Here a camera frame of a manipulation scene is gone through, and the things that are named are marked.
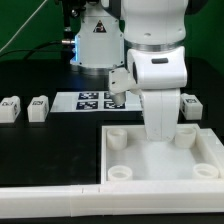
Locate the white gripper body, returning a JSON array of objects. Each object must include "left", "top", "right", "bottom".
[{"left": 140, "top": 89, "right": 180, "bottom": 141}]

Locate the white square tabletop tray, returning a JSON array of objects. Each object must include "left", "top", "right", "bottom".
[{"left": 101, "top": 124, "right": 224, "bottom": 183}]

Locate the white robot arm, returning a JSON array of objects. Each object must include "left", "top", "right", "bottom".
[{"left": 70, "top": 0, "right": 188, "bottom": 141}]

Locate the white sheet with tags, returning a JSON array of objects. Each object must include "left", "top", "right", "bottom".
[{"left": 51, "top": 91, "right": 141, "bottom": 113}]

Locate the white L-shaped obstacle fence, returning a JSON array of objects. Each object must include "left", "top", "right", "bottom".
[{"left": 0, "top": 128, "right": 224, "bottom": 219}]

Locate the black cable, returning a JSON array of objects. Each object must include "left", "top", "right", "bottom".
[{"left": 0, "top": 39, "right": 78, "bottom": 61}]

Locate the white cable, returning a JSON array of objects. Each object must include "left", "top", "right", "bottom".
[{"left": 0, "top": 0, "right": 49, "bottom": 54}]

